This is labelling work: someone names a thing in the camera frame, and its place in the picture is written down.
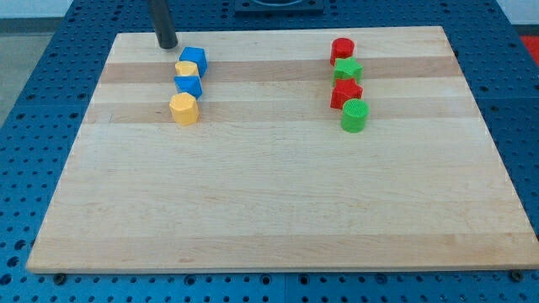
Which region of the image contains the blue cube block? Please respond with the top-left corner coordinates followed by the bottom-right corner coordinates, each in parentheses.
top-left (179, 46), bottom-right (208, 77)

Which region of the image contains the yellow heart block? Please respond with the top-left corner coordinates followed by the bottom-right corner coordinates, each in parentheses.
top-left (174, 61), bottom-right (200, 77)

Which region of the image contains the wooden board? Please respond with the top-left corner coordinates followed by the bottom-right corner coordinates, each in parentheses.
top-left (27, 26), bottom-right (538, 274)

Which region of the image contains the green cylinder block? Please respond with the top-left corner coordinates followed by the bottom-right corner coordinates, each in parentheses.
top-left (340, 98), bottom-right (370, 133)

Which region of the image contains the yellow octagon block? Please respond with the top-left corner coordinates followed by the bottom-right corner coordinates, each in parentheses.
top-left (169, 93), bottom-right (200, 125)

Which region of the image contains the red star block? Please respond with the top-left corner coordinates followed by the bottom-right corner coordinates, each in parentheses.
top-left (330, 78), bottom-right (363, 109)

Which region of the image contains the blue triangle block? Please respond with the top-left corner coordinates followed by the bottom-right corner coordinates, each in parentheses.
top-left (174, 76), bottom-right (203, 98)

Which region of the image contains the green star block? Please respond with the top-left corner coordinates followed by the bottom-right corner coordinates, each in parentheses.
top-left (333, 56), bottom-right (364, 85)

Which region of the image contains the red cylinder block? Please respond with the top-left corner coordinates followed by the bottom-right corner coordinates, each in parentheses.
top-left (330, 37), bottom-right (355, 66)

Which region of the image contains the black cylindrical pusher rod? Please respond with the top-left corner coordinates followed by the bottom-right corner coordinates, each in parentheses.
top-left (147, 0), bottom-right (178, 50)

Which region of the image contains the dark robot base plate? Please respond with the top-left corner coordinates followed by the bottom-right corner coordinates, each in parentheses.
top-left (233, 0), bottom-right (324, 15)

